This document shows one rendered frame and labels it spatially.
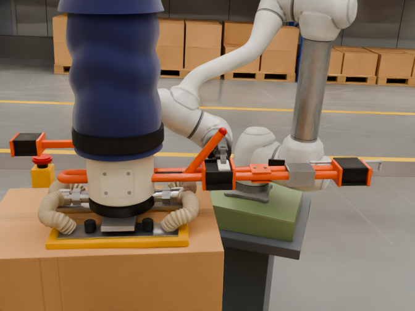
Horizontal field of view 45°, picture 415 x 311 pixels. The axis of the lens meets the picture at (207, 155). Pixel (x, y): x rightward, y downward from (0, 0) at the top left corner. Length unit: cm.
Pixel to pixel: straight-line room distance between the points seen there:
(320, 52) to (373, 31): 864
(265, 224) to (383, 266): 161
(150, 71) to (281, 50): 748
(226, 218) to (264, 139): 34
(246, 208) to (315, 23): 73
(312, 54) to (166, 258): 92
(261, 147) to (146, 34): 94
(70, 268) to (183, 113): 58
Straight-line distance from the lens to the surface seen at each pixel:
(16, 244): 132
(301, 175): 132
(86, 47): 115
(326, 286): 313
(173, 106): 154
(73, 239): 126
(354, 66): 901
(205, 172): 127
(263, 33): 175
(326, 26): 176
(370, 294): 315
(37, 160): 188
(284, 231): 194
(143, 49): 116
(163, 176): 128
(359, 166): 136
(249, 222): 195
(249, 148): 197
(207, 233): 130
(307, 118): 186
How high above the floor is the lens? 170
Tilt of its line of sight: 20 degrees down
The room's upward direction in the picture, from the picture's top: 3 degrees clockwise
